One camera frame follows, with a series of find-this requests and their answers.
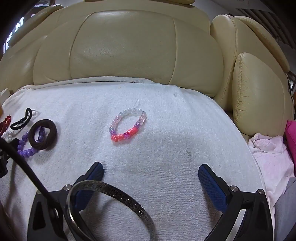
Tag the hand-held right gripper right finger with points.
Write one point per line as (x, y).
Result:
(211, 185)

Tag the grey cloth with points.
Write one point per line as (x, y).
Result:
(285, 208)

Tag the pale pink cloth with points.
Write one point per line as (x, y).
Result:
(270, 150)

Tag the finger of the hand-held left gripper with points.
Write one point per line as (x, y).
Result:
(3, 165)

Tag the magenta cloth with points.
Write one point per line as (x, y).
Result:
(291, 135)

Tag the white towel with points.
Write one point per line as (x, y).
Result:
(161, 150)

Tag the gold bangle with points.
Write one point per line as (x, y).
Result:
(129, 199)

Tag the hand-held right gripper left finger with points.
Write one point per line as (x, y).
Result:
(96, 171)

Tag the cream leather sofa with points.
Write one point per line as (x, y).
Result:
(127, 46)

